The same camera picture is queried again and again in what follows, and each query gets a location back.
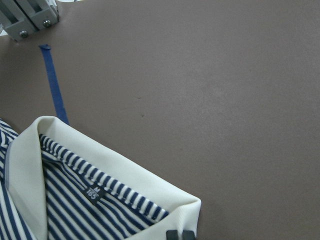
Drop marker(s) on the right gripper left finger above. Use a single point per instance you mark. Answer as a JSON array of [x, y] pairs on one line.
[[171, 235]]

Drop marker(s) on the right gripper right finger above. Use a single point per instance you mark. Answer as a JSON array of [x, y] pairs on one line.
[[188, 235]]

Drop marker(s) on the navy white striped polo shirt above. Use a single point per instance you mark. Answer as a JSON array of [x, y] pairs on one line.
[[58, 184]]

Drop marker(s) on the brown paper table cover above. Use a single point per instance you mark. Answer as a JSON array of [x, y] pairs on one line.
[[219, 97]]

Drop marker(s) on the aluminium frame post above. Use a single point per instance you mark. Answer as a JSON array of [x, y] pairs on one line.
[[21, 18]]

